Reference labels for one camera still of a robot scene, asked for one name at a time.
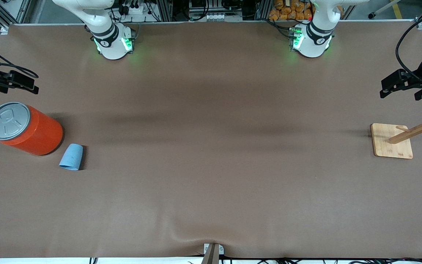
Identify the blue plastic cup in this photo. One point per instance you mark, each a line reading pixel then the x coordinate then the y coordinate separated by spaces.
pixel 71 157

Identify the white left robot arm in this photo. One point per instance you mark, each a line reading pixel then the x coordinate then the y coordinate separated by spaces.
pixel 319 29

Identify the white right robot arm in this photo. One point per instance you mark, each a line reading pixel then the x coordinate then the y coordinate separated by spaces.
pixel 105 27

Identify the wooden cup rack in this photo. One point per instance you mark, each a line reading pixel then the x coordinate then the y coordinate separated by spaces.
pixel 390 146

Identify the orange can with grey lid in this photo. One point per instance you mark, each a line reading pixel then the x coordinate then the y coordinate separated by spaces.
pixel 37 134

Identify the white stand leg with caster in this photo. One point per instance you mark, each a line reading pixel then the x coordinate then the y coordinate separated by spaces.
pixel 383 9

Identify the orange packaged snacks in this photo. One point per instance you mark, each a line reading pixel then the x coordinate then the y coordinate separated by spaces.
pixel 291 11

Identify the white power strip with plugs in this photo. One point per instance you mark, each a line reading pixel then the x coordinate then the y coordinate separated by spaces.
pixel 132 9

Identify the long white power strip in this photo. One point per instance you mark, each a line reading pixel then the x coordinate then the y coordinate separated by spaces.
pixel 222 17

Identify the brown table mat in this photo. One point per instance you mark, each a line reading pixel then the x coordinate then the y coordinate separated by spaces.
pixel 211 146

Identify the metal mast bracket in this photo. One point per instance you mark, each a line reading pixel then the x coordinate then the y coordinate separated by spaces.
pixel 221 250

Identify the grey camera mast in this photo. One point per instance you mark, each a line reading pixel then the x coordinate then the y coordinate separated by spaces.
pixel 211 256

